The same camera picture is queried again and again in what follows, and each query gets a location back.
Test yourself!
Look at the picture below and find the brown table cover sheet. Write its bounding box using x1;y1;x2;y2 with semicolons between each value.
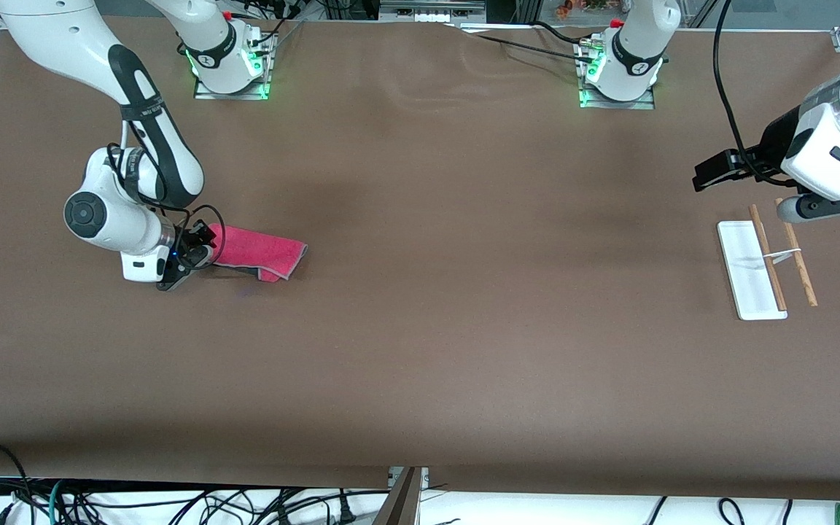
0;13;840;502

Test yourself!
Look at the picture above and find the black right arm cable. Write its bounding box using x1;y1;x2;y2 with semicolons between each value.
105;120;226;272

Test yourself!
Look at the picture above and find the pink towel with grey edge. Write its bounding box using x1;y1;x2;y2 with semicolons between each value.
209;225;309;283

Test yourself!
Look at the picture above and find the grey device with sockets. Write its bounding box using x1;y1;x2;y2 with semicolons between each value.
380;0;486;23

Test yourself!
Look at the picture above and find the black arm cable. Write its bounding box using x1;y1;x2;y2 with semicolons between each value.
105;120;226;272
712;0;794;183

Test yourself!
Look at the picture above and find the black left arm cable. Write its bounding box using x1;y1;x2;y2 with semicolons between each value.
712;0;794;183

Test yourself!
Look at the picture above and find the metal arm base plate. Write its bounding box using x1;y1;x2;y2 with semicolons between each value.
579;40;656;110
194;33;272;101

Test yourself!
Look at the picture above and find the grey angled beam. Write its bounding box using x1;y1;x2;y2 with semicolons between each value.
373;467;424;525

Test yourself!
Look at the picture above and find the long black table cable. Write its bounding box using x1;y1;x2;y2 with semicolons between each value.
456;28;596;65

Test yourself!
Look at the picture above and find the wooden chopsticks pair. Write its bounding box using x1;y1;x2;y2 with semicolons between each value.
717;198;819;321

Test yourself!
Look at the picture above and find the short black table cable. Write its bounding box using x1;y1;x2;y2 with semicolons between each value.
533;20;599;46

